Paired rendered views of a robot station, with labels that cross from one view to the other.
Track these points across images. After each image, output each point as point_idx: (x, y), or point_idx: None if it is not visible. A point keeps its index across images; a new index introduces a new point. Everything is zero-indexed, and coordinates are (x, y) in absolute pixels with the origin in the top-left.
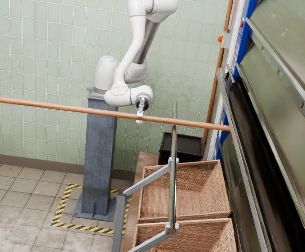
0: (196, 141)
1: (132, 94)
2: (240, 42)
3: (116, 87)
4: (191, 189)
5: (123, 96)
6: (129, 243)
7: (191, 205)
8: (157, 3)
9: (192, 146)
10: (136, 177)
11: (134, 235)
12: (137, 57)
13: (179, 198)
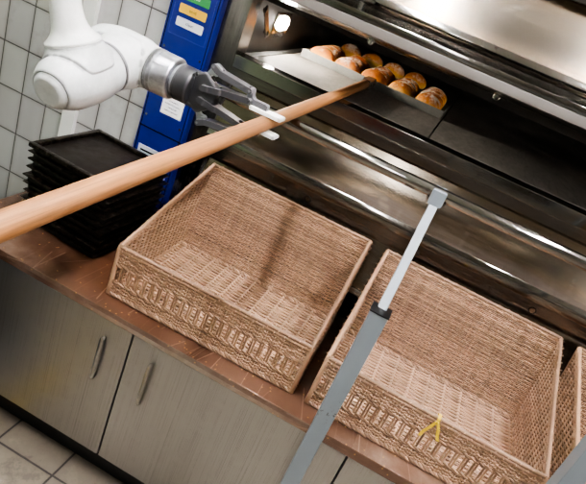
0: (103, 141)
1: (129, 60)
2: None
3: (90, 43)
4: (173, 243)
5: (113, 69)
6: (290, 403)
7: (210, 271)
8: None
9: (117, 155)
10: (60, 280)
11: (270, 386)
12: None
13: (182, 271)
